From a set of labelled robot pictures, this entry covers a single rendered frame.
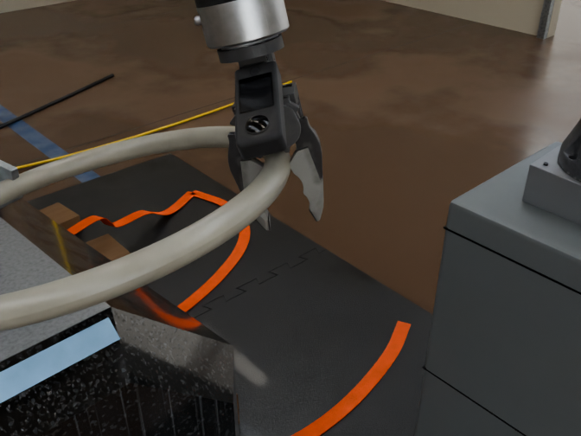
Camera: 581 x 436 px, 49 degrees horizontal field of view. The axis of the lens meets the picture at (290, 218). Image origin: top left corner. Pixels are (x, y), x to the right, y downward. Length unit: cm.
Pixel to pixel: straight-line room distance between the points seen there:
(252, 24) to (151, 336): 60
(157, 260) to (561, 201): 82
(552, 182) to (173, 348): 72
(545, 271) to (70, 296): 82
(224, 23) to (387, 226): 212
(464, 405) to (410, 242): 127
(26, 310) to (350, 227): 221
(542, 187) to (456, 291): 26
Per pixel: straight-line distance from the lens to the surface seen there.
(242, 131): 62
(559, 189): 120
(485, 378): 136
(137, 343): 106
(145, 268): 55
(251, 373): 200
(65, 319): 103
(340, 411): 190
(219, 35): 67
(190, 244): 56
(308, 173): 71
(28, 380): 99
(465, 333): 133
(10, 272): 116
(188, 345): 116
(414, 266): 249
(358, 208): 282
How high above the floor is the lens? 144
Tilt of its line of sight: 32 degrees down
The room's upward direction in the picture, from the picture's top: straight up
